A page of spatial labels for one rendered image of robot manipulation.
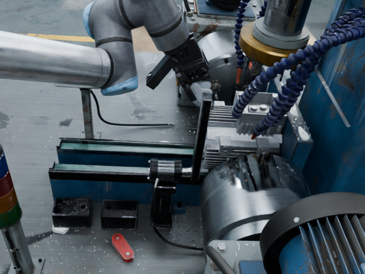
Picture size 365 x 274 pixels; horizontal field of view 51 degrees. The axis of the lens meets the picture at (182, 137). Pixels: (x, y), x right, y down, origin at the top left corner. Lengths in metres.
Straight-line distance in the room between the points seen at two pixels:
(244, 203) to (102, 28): 0.51
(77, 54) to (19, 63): 0.13
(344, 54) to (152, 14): 0.49
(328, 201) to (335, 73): 0.62
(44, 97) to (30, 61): 0.85
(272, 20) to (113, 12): 0.36
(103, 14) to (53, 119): 0.64
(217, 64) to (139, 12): 0.38
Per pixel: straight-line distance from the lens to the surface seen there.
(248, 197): 0.77
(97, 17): 0.96
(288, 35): 0.89
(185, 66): 0.99
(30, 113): 1.54
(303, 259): 0.51
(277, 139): 1.03
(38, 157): 1.35
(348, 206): 0.52
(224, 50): 1.21
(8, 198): 0.83
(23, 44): 0.77
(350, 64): 1.03
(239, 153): 1.02
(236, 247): 0.68
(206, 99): 0.82
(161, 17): 0.90
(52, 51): 0.80
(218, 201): 0.80
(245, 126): 1.01
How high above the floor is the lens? 1.72
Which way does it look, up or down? 41 degrees down
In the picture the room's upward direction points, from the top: 7 degrees clockwise
